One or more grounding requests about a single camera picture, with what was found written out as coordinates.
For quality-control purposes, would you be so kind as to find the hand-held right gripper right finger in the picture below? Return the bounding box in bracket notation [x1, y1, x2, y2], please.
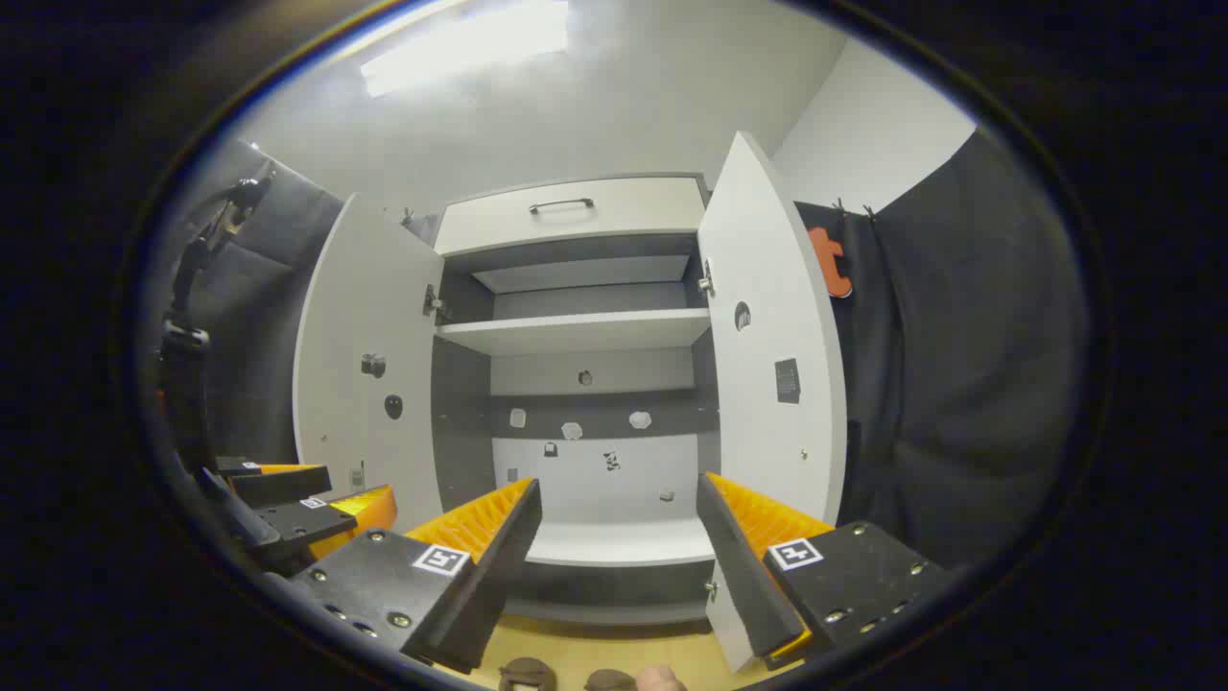
[696, 471, 956, 673]

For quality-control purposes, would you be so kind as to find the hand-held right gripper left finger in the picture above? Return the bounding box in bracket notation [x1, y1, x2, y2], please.
[286, 477, 544, 676]

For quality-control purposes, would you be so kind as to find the white cabinet door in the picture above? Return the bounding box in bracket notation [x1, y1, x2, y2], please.
[696, 131, 850, 673]
[293, 192, 447, 534]

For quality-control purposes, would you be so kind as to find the white shoe cabinet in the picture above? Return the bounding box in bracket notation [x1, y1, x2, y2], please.
[293, 131, 850, 673]

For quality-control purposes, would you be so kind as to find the white cabinet drawer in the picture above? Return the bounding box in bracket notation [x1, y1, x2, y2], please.
[434, 175, 709, 256]

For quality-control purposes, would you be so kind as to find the black backdrop cloth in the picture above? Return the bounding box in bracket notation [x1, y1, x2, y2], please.
[153, 125, 1090, 577]

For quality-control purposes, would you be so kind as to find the ceiling light panel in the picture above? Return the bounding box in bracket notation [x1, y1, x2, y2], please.
[360, 0, 572, 99]

